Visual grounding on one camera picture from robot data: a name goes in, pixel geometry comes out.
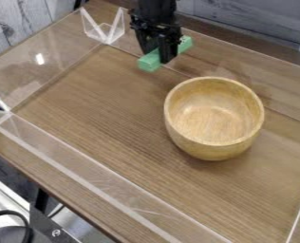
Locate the black metal bracket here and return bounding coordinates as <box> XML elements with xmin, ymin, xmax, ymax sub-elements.
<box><xmin>30</xmin><ymin>206</ymin><xmax>82</xmax><ymax>243</ymax></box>

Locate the green rectangular block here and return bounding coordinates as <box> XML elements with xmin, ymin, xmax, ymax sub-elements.
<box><xmin>138</xmin><ymin>35</ymin><xmax>193</xmax><ymax>72</ymax></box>

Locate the black table leg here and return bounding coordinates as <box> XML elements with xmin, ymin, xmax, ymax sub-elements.
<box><xmin>35</xmin><ymin>189</ymin><xmax>50</xmax><ymax>214</ymax></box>

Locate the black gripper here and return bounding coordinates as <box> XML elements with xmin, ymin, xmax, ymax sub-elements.
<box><xmin>129</xmin><ymin>0</ymin><xmax>182</xmax><ymax>64</ymax></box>

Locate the black cable loop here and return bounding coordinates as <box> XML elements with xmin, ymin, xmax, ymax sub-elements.
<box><xmin>0</xmin><ymin>209</ymin><xmax>35</xmax><ymax>243</ymax></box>

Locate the light wooden bowl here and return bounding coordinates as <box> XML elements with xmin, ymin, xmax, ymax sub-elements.
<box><xmin>164</xmin><ymin>76</ymin><xmax>265</xmax><ymax>161</ymax></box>

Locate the clear acrylic tray wall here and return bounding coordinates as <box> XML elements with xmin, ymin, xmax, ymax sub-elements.
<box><xmin>0</xmin><ymin>3</ymin><xmax>300</xmax><ymax>243</ymax></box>

